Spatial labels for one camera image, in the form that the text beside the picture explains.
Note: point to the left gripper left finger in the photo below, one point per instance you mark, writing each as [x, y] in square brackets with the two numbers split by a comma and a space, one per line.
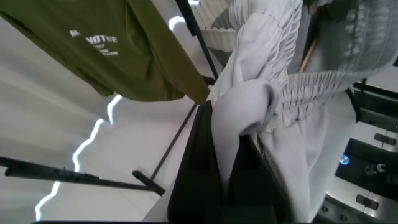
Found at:
[192, 186]

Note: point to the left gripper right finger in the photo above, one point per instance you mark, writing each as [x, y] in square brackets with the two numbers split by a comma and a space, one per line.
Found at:
[258, 193]

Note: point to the pale grey shorts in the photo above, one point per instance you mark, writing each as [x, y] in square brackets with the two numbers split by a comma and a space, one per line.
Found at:
[295, 140]

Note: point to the pink clothes hanger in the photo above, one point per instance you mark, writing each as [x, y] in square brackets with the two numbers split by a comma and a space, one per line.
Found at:
[308, 56]

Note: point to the green printed shirt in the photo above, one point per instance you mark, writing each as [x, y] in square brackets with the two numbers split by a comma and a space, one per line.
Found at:
[109, 62]

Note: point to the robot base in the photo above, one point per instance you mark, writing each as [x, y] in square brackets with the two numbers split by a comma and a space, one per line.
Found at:
[370, 168]

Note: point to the black clothes rack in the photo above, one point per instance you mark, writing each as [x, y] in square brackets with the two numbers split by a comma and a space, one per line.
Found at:
[199, 40]

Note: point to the white laundry basket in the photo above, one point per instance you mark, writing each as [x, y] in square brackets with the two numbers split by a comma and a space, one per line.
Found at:
[217, 34]

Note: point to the white curtain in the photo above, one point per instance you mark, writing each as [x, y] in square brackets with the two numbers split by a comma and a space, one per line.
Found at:
[40, 124]

